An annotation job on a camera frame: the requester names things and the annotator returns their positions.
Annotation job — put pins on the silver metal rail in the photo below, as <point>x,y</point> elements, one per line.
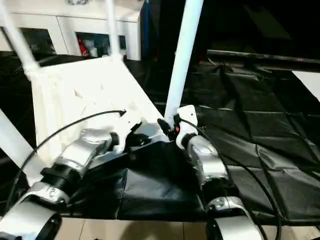
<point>270,56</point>

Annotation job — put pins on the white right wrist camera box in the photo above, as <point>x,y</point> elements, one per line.
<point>186,117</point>

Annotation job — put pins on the black mat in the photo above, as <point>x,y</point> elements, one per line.
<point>260,125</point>

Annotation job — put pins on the white cabinet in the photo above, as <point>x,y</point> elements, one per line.
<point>65,22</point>

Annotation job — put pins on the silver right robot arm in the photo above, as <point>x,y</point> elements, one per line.
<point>210,165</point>

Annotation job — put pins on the white plastic table top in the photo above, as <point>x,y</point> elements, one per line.
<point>80,95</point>

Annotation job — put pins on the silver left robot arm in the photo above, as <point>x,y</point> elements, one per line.
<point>75,160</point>

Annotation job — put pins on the red bottle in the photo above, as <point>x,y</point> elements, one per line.
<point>81,47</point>

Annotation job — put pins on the white plastic table leg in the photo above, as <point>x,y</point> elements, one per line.
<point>182,55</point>
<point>17,37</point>
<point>113,27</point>
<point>15,145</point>

